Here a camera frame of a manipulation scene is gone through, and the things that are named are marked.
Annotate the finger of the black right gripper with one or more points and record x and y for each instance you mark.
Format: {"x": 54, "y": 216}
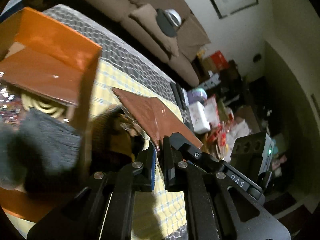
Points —
{"x": 211, "y": 165}

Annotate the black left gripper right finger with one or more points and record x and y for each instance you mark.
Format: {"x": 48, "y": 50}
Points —
{"x": 215, "y": 208}

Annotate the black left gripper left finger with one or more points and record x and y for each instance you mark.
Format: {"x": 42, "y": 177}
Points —
{"x": 103, "y": 209}

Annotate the brown clear-cased notebook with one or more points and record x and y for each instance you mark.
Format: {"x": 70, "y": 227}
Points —
{"x": 154, "y": 117}

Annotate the white rectangular box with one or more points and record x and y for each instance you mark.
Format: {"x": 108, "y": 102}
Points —
{"x": 198, "y": 118}

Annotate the purple round container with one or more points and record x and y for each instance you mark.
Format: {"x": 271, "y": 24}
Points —
{"x": 196, "y": 95}

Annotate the grey knit glove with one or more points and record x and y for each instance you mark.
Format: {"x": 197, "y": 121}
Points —
{"x": 40, "y": 152}

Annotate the black remote control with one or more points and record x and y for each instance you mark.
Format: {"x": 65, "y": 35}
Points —
{"x": 179, "y": 96}

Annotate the black round pad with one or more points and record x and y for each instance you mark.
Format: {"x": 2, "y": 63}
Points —
{"x": 165, "y": 24}

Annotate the white round device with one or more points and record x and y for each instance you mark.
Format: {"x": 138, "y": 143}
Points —
{"x": 173, "y": 17}

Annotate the orange cardboard box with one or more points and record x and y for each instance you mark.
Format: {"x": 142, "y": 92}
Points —
{"x": 40, "y": 55}

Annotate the brown sofa cushion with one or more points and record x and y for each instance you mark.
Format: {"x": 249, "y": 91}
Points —
{"x": 145, "y": 16}

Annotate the brown sofa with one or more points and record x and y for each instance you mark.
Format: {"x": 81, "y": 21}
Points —
{"x": 191, "y": 36}

